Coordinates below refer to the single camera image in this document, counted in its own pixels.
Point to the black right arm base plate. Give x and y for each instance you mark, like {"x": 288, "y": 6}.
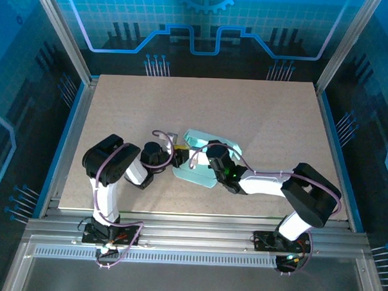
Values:
{"x": 264, "y": 242}

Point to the aluminium frame side rail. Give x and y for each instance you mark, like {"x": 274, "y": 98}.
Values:
{"x": 72, "y": 140}
{"x": 330, "y": 138}

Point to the aluminium frame post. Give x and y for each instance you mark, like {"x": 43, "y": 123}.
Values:
{"x": 64, "y": 33}
{"x": 346, "y": 46}

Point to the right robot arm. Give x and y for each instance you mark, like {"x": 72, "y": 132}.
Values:
{"x": 311, "y": 192}

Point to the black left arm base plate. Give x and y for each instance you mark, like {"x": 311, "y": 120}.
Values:
{"x": 88, "y": 238}

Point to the grey metal lower shelf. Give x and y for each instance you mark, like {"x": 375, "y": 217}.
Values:
{"x": 191, "y": 280}

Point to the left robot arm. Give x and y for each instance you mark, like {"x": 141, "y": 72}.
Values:
{"x": 106, "y": 161}

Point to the aluminium frame cross rail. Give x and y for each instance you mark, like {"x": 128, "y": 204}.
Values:
{"x": 193, "y": 232}

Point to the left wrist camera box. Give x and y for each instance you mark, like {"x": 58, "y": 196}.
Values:
{"x": 172, "y": 137}

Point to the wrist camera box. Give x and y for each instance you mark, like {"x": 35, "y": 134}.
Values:
{"x": 172, "y": 137}
{"x": 199, "y": 160}

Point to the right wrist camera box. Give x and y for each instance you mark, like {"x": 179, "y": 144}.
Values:
{"x": 199, "y": 160}

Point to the light teal paper box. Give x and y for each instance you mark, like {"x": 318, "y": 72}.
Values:
{"x": 195, "y": 178}

